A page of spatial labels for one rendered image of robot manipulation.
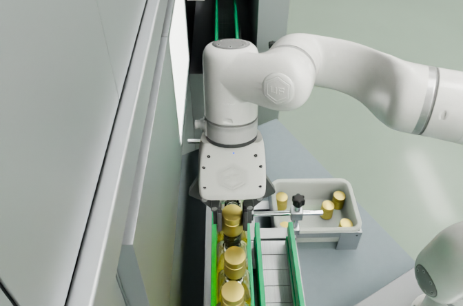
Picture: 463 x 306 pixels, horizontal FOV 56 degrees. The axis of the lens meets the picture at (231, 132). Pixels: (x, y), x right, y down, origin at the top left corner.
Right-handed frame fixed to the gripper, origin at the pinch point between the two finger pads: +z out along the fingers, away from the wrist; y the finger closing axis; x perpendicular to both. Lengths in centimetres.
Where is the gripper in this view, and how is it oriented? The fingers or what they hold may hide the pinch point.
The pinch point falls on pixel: (232, 216)
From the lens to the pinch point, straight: 71.8
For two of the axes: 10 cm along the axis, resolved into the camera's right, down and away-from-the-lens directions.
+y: 10.0, -0.2, 0.2
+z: 0.1, 8.8, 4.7
